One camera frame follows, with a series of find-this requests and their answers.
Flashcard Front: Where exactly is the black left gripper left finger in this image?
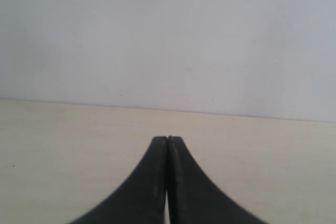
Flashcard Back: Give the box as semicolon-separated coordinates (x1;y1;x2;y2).
73;136;167;224

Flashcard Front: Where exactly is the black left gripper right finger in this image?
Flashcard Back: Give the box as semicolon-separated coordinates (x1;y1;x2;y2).
166;136;264;224

